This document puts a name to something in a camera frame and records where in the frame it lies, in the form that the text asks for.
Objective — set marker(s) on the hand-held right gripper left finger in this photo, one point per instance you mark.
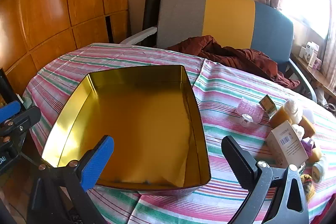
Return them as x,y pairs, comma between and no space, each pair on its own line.
97,161

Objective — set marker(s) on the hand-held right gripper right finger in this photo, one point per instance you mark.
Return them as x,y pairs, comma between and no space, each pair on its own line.
236,161

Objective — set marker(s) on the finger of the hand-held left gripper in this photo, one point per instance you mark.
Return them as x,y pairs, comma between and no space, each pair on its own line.
29,117
9,110

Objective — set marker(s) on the gold tin box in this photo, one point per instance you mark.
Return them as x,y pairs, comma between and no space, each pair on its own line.
131,121

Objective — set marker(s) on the white cardboard box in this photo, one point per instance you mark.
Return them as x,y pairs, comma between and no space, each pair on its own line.
286,145

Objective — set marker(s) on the white item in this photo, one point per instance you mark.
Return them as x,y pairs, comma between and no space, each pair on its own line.
320,169
298,131

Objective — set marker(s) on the small purple item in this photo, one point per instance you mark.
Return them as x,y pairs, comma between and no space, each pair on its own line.
307,144

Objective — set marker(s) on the clear plastic box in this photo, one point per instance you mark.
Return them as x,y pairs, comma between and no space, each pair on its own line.
249,112

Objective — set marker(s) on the small gold green box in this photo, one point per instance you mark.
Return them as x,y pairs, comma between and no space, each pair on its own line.
268,106

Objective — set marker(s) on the striped tablecloth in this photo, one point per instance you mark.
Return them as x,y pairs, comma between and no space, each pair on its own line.
231,92

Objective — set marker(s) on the yellow knitted item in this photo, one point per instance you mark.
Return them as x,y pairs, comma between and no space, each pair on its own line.
308,186

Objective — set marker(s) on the maroon jacket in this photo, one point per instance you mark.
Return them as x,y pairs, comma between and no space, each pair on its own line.
236,56

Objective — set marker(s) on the wooden desk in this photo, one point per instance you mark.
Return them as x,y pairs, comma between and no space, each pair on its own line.
315,77

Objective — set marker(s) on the wooden wardrobe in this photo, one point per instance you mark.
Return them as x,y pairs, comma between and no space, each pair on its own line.
52,3

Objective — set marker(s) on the small pink box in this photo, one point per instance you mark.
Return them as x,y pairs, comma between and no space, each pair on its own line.
318,64

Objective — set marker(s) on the white product box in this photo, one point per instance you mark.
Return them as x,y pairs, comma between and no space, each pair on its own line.
309,53

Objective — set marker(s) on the grey yellow blue chair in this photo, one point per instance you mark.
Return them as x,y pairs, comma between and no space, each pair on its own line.
228,16

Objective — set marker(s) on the black rolled mat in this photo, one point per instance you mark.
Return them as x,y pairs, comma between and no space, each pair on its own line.
153,3

